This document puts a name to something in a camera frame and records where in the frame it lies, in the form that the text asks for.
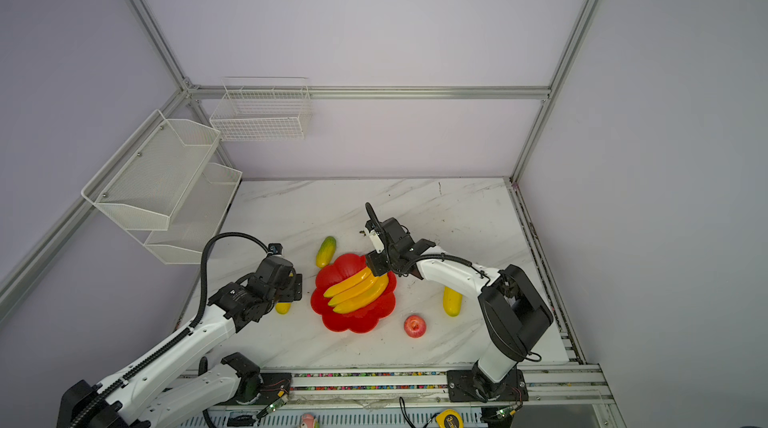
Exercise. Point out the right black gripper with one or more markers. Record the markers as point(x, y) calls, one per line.
point(374, 265)

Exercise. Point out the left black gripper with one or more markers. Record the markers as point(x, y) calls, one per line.
point(293, 288)

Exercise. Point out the yellow fake lemon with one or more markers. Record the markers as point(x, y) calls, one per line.
point(452, 302)
point(283, 308)

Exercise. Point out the yellow fake banana bunch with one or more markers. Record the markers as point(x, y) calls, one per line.
point(356, 292)

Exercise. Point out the green-yellow fake mango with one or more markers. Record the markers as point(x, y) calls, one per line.
point(326, 252)

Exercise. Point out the red flower-shaped fruit bowl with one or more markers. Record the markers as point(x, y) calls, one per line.
point(361, 321)

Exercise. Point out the red fake apple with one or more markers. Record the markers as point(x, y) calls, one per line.
point(415, 326)

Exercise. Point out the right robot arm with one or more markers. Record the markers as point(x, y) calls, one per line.
point(514, 313)

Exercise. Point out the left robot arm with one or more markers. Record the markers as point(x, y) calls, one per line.
point(218, 318)

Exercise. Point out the white mesh two-tier shelf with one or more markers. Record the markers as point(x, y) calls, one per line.
point(165, 189)

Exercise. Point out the yellow tape measure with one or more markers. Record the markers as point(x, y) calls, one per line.
point(449, 418)

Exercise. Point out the white wire basket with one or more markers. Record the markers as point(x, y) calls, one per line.
point(254, 109)

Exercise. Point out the aluminium front rail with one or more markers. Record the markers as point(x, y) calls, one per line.
point(546, 385)

